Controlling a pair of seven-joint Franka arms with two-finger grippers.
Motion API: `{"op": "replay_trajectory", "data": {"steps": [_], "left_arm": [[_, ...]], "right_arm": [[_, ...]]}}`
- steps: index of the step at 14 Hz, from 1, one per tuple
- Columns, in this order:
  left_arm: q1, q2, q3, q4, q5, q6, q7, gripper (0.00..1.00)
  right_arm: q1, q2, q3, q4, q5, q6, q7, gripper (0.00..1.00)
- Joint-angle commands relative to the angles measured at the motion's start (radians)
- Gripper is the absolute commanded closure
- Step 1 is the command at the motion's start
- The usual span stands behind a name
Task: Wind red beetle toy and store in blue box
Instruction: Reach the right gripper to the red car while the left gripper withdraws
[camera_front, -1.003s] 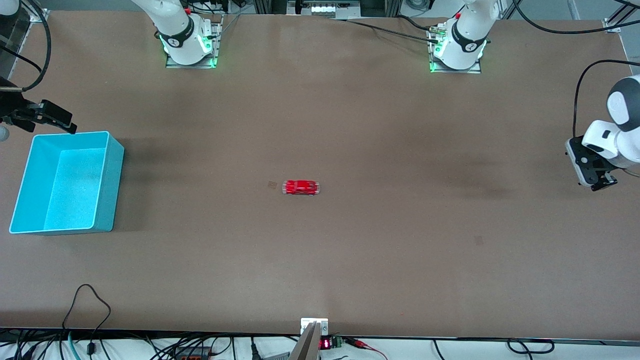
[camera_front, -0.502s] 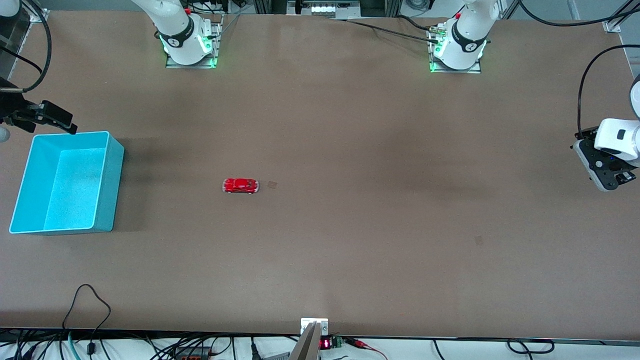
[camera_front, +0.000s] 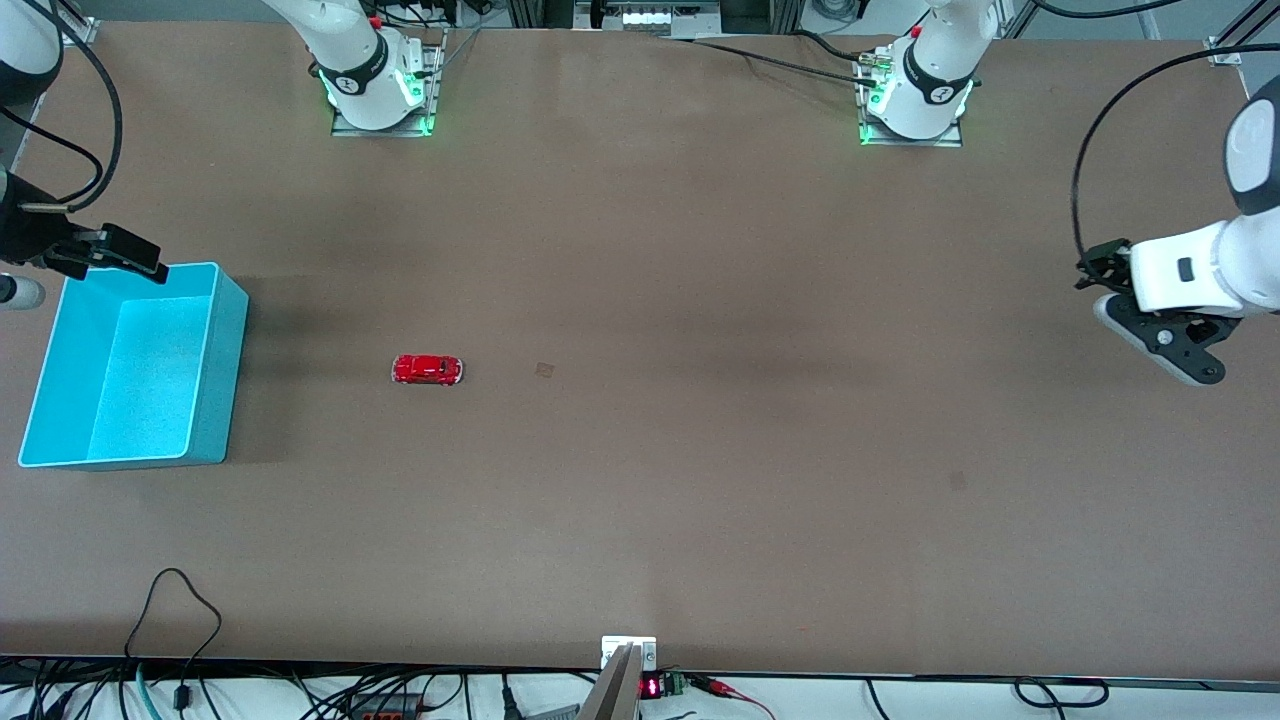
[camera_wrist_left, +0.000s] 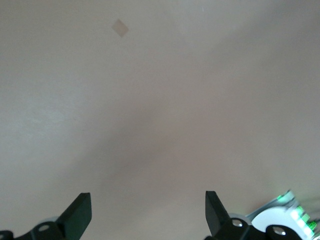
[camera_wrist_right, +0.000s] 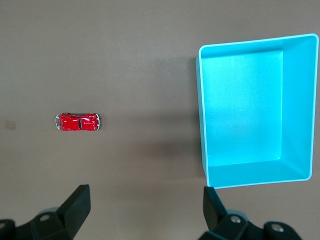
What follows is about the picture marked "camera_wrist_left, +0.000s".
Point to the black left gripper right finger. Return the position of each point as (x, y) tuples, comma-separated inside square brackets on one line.
[(217, 220)]

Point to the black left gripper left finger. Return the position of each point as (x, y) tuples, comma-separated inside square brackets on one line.
[(75, 220)]

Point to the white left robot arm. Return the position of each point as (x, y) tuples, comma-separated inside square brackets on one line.
[(272, 216)]

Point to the brown square tape patch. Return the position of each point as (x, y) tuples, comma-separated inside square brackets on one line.
[(120, 28)]

